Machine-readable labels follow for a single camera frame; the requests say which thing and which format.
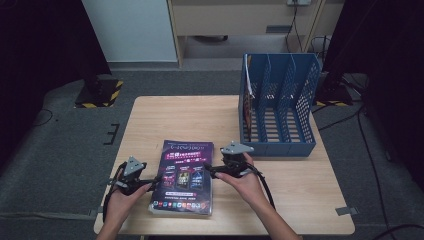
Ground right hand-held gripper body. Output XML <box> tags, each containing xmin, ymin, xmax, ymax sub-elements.
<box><xmin>220</xmin><ymin>140</ymin><xmax>255</xmax><ymax>178</ymax></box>

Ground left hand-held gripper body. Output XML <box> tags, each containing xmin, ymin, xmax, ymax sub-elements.
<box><xmin>108</xmin><ymin>155</ymin><xmax>151</xmax><ymax>196</ymax></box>

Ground purple magazine with device pictures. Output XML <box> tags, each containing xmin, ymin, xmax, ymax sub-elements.
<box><xmin>148</xmin><ymin>139</ymin><xmax>215</xmax><ymax>214</ymax></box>

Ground blue plastic file rack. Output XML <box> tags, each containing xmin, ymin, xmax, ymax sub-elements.
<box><xmin>238</xmin><ymin>52</ymin><xmax>322</xmax><ymax>158</ymax></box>

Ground person's right hand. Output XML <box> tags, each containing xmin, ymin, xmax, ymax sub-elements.
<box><xmin>214</xmin><ymin>153</ymin><xmax>268</xmax><ymax>206</ymax></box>

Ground person's left hand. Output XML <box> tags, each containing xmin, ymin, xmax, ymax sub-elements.
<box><xmin>104</xmin><ymin>182</ymin><xmax>153</xmax><ymax>224</ymax></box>

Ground black stand base yellow stripes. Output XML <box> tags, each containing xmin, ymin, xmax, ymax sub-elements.
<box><xmin>314</xmin><ymin>71</ymin><xmax>354</xmax><ymax>108</ymax></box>
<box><xmin>73</xmin><ymin>73</ymin><xmax>124</xmax><ymax>109</ymax></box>

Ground grey tape piece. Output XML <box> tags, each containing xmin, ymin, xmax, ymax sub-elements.
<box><xmin>334</xmin><ymin>206</ymin><xmax>359</xmax><ymax>217</ymax></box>

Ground beige wooden desk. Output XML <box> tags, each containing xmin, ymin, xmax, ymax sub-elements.
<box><xmin>166</xmin><ymin>0</ymin><xmax>346</xmax><ymax>68</ymax></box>

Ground white cabinet panel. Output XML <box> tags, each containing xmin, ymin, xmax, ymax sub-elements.
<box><xmin>81</xmin><ymin>0</ymin><xmax>178</xmax><ymax>63</ymax></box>

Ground black curtain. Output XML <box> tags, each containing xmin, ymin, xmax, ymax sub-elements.
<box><xmin>0</xmin><ymin>0</ymin><xmax>112</xmax><ymax>174</ymax></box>
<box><xmin>321</xmin><ymin>0</ymin><xmax>424</xmax><ymax>191</ymax></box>

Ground left hand-held gripper cable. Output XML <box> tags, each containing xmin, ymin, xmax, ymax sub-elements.
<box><xmin>101</xmin><ymin>163</ymin><xmax>128</xmax><ymax>223</ymax></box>

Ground hand-held gripper cable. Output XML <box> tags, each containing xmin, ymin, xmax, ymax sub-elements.
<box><xmin>246</xmin><ymin>164</ymin><xmax>277</xmax><ymax>210</ymax></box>
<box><xmin>101</xmin><ymin>163</ymin><xmax>128</xmax><ymax>223</ymax></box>

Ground right hand-held gripper cable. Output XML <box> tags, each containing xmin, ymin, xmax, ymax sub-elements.
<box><xmin>246</xmin><ymin>164</ymin><xmax>277</xmax><ymax>210</ymax></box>

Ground thin black floor cable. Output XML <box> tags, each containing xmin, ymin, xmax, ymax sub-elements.
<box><xmin>33</xmin><ymin>108</ymin><xmax>54</xmax><ymax>128</ymax></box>

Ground black cable loop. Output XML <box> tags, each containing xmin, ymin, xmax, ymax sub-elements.
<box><xmin>309</xmin><ymin>34</ymin><xmax>332</xmax><ymax>63</ymax></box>

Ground long black floor cable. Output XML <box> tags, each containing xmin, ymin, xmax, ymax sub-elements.
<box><xmin>356</xmin><ymin>106</ymin><xmax>391</xmax><ymax>234</ymax></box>

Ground black hanging cable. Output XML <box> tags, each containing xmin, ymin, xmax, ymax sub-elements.
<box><xmin>284</xmin><ymin>3</ymin><xmax>303</xmax><ymax>53</ymax></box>

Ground curved black floor cable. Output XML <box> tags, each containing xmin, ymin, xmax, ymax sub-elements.
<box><xmin>373</xmin><ymin>223</ymin><xmax>424</xmax><ymax>240</ymax></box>

